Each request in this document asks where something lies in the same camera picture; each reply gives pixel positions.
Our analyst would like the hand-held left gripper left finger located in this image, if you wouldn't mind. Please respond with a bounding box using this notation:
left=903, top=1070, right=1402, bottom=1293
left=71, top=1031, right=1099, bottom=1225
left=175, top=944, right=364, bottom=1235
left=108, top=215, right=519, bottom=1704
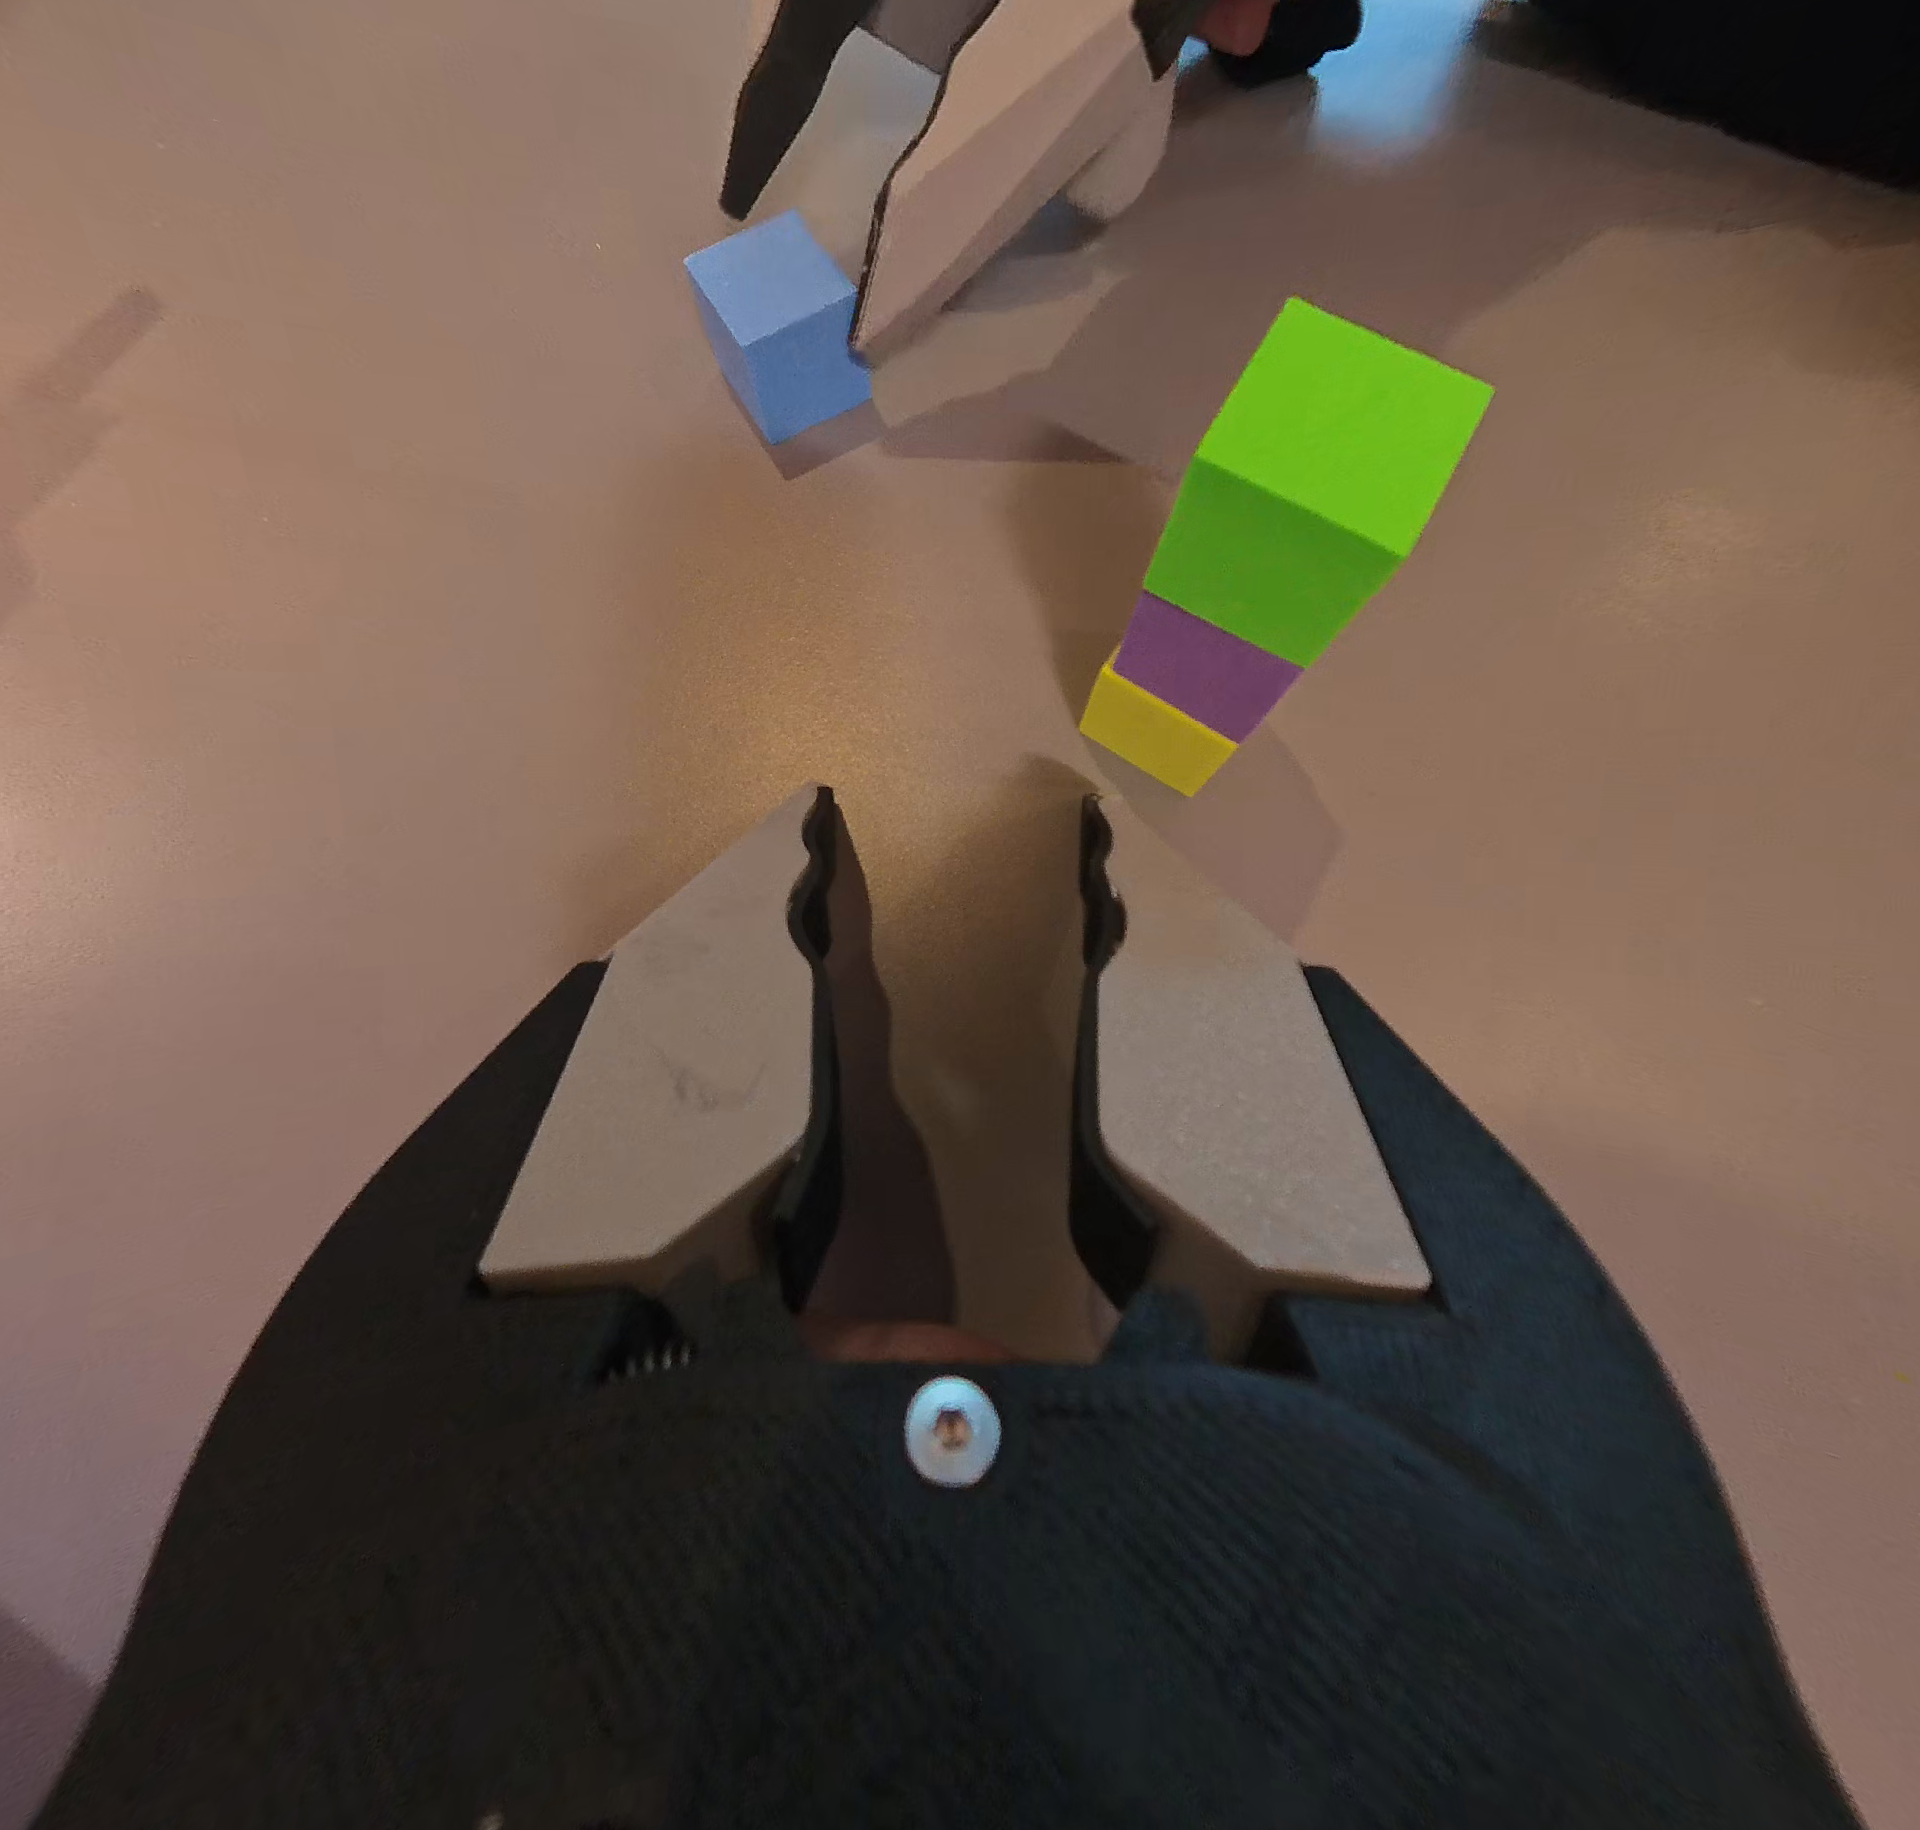
left=478, top=785, right=848, bottom=1314

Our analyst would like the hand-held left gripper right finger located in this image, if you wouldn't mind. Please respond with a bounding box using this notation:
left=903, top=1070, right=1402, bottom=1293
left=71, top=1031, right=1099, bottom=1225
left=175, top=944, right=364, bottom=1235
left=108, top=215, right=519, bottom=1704
left=1068, top=793, right=1433, bottom=1314

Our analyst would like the yellow foam cube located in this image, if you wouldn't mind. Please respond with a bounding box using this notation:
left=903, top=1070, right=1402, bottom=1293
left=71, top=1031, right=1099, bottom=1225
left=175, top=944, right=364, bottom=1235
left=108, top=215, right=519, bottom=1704
left=1080, top=660, right=1241, bottom=800

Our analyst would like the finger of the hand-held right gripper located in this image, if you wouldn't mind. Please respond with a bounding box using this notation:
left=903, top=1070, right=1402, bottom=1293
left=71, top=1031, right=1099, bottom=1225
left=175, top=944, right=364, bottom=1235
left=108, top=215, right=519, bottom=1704
left=854, top=0, right=1190, bottom=362
left=719, top=0, right=1039, bottom=273

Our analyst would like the purple foam cube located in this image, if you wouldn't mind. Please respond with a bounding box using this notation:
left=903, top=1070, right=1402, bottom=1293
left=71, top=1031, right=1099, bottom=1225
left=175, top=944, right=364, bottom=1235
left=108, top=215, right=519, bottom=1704
left=1117, top=592, right=1306, bottom=744

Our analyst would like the green foam cube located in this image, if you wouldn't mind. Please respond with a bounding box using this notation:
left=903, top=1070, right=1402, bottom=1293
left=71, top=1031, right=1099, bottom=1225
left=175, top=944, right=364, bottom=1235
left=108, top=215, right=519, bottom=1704
left=1142, top=299, right=1496, bottom=670

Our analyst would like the blue foam cube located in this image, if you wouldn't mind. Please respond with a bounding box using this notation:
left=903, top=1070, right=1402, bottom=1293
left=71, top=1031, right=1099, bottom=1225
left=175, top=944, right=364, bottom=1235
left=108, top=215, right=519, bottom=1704
left=684, top=211, right=880, bottom=448

